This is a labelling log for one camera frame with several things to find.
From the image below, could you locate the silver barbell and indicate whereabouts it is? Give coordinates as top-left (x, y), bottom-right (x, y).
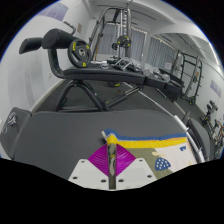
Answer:
top-left (138, 89), bottom-right (206, 164)

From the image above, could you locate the grey window curtain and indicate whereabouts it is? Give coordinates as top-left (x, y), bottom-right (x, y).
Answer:
top-left (98, 24), bottom-right (148, 61)
top-left (146, 34), bottom-right (176, 71)

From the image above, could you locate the black roller-pad weight bench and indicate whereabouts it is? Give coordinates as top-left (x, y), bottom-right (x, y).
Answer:
top-left (18, 28), bottom-right (171, 113)

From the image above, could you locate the black yellow exercise machine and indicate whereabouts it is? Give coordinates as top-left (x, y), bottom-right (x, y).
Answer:
top-left (199, 99), bottom-right (224, 141)

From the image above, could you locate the purple wall poster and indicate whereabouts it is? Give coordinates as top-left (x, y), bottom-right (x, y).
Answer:
top-left (39, 2), bottom-right (69, 22)

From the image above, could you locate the black padded workout bench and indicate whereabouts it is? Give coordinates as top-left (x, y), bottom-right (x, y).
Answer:
top-left (0, 107), bottom-right (213, 168)

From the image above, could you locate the purple poster pair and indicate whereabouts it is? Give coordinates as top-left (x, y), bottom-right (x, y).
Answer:
top-left (209, 79), bottom-right (224, 98)

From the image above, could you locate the grey cable machine frame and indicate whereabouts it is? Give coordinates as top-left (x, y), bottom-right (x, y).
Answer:
top-left (88, 6), bottom-right (133, 68)

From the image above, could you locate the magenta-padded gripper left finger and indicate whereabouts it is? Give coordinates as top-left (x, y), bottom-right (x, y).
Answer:
top-left (68, 144), bottom-right (111, 190)

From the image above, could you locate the black power rack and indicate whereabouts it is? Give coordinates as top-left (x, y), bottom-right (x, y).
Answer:
top-left (173, 49), bottom-right (203, 106)

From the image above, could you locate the metal key bunch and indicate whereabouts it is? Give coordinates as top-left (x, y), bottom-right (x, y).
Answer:
top-left (1, 113), bottom-right (18, 134)

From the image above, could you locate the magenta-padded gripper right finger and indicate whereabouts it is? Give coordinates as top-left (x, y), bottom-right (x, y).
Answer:
top-left (115, 144), bottom-right (157, 190)

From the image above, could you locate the chrome cable handles group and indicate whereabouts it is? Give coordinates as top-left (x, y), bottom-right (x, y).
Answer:
top-left (96, 57), bottom-right (168, 83)

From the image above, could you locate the black yellow-marked weight plate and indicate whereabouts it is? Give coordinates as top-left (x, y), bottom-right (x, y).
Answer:
top-left (67, 38), bottom-right (92, 68)

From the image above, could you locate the black box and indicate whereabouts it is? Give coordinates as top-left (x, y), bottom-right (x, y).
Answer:
top-left (159, 68), bottom-right (184, 103)

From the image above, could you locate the small black yellow weight plate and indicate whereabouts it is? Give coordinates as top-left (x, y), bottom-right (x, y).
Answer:
top-left (111, 34), bottom-right (132, 51)

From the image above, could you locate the long ceiling light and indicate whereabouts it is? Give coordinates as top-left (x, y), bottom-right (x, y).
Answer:
top-left (208, 39), bottom-right (221, 64)

